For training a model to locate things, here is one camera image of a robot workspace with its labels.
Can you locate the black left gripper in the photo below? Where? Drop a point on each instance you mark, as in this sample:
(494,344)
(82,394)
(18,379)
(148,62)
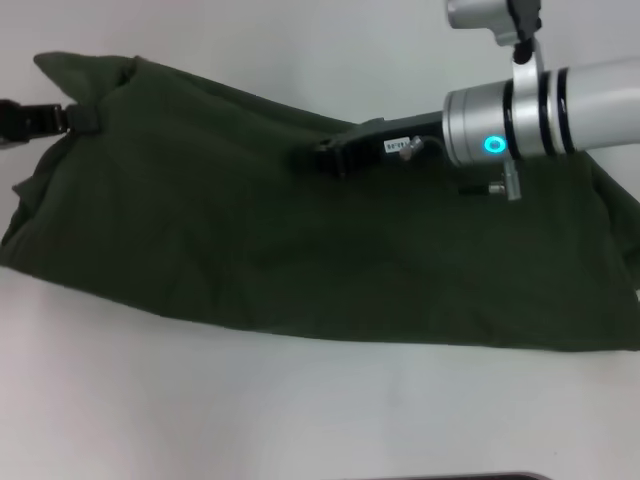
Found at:
(10,125)

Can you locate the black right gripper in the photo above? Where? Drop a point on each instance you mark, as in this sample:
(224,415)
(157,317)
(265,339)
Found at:
(395,142)

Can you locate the dark green FREE t-shirt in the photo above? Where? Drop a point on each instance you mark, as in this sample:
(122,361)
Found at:
(250,225)

